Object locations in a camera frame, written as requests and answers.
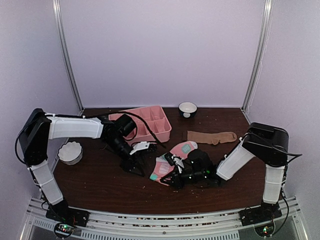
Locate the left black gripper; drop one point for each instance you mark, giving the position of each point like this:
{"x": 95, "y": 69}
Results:
{"x": 128, "y": 165}

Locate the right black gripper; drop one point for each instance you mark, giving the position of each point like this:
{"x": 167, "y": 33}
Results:
{"x": 177, "y": 181}

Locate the pink patterned sock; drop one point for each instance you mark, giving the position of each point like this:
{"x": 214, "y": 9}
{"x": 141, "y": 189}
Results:
{"x": 167, "y": 162}

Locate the tan brown sock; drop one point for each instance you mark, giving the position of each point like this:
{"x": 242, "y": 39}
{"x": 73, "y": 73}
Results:
{"x": 211, "y": 138}

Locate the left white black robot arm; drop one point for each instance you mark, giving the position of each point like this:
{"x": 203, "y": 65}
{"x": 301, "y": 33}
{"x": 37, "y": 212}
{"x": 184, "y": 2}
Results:
{"x": 42, "y": 127}

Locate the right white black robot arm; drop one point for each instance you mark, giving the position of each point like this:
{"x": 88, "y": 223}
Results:
{"x": 265, "y": 142}

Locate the pink divided organizer tray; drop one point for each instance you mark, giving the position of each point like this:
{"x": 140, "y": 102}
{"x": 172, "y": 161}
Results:
{"x": 156, "y": 120}

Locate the white fluted bowl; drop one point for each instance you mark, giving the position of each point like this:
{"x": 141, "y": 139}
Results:
{"x": 70, "y": 153}

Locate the black white ceramic bowl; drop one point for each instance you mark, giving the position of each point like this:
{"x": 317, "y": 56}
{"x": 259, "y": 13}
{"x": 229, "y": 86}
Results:
{"x": 187, "y": 110}

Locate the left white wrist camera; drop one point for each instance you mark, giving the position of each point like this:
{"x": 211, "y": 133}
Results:
{"x": 141, "y": 146}

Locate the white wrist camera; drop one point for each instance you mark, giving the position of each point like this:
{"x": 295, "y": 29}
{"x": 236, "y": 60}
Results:
{"x": 141, "y": 146}
{"x": 175, "y": 160}

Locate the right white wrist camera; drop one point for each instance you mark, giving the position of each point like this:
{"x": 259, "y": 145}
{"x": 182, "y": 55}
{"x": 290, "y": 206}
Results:
{"x": 175, "y": 160}

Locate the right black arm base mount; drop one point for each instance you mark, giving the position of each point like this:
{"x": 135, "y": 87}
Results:
{"x": 262, "y": 219}

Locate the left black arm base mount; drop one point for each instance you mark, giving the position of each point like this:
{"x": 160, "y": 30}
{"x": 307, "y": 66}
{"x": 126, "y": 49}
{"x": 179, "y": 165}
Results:
{"x": 67, "y": 220}

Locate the left aluminium frame post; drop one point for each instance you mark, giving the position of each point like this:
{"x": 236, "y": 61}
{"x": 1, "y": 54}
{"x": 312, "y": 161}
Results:
{"x": 65, "y": 53}

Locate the aluminium frame post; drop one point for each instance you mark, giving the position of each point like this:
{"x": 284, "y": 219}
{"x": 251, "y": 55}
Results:
{"x": 65, "y": 53}
{"x": 257, "y": 64}

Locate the right aluminium frame post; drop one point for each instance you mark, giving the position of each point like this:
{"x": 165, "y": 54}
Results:
{"x": 257, "y": 64}

